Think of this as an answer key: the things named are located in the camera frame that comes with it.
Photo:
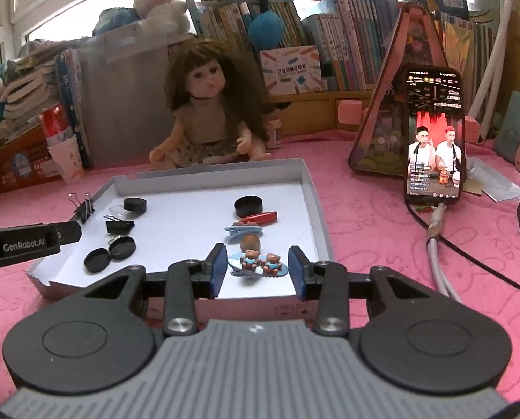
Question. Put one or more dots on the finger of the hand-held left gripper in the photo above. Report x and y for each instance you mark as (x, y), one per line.
(70, 232)

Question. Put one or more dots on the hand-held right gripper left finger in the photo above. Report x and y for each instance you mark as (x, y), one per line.
(214, 270)

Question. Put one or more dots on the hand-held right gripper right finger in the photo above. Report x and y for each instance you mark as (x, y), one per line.
(299, 273)

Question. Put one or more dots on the small black round cap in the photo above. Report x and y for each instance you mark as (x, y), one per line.
(122, 247)
(97, 261)

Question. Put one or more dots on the blue hair clip with bears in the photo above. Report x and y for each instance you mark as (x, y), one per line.
(260, 264)

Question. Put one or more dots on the plain light blue hair clip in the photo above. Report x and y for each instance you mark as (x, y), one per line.
(242, 230)

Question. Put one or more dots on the large black binder clip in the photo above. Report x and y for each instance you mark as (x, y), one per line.
(120, 226)

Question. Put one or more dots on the white cardboard box tray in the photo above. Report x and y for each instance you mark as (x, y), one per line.
(181, 222)

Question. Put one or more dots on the red crayon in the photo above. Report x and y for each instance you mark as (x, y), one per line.
(260, 218)

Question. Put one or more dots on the thick black round cap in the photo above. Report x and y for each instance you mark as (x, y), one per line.
(135, 206)
(248, 206)

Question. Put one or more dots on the small black binder clip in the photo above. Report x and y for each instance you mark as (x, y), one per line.
(84, 211)

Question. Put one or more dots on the white paper cup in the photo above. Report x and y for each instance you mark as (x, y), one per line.
(68, 161)

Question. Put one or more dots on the pink embossed towel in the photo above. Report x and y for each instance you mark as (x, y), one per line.
(373, 235)

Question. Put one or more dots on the red soda can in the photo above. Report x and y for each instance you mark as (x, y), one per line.
(55, 126)

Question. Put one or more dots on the brown-haired doll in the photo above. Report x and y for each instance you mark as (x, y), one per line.
(203, 126)

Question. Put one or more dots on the grey plastic storage box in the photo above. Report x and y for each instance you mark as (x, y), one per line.
(120, 96)

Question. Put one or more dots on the stack of lying books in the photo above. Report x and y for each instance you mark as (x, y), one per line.
(24, 91)

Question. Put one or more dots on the pink triangular printed case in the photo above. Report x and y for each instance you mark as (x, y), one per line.
(382, 139)

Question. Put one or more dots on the yellow cardboard organizer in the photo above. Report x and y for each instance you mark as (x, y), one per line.
(312, 113)

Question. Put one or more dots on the black smartphone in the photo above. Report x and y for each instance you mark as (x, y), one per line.
(434, 148)

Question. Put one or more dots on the colourful printed stationery box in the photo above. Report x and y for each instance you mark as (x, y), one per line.
(290, 70)

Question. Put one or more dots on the clear plastic sleeve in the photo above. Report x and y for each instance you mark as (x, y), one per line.
(495, 183)

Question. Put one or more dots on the row of upright books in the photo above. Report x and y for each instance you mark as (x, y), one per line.
(351, 43)

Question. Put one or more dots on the blue ball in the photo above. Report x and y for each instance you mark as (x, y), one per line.
(264, 26)

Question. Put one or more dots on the teal notebook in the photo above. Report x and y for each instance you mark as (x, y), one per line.
(515, 131)

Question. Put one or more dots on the white pipe stand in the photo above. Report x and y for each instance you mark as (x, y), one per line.
(502, 43)

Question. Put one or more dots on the white window frame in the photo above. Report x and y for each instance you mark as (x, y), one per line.
(20, 8)

